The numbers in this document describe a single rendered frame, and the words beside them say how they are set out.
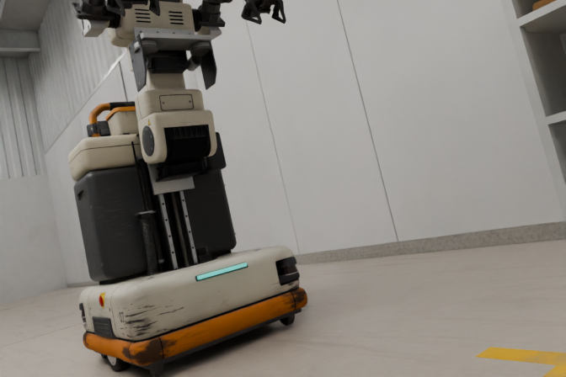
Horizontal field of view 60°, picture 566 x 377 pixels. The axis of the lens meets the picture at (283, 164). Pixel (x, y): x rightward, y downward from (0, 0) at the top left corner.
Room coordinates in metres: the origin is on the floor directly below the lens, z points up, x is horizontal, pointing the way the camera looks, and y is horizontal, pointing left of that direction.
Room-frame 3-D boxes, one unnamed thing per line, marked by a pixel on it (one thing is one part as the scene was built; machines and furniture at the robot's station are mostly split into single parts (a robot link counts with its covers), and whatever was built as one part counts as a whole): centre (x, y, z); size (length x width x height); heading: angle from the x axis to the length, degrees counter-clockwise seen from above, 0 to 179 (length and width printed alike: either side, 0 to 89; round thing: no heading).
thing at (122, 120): (1.96, 0.53, 0.87); 0.23 x 0.15 x 0.11; 127
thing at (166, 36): (1.64, 0.29, 0.99); 0.28 x 0.16 x 0.22; 127
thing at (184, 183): (1.77, 0.31, 0.68); 0.28 x 0.27 x 0.25; 127
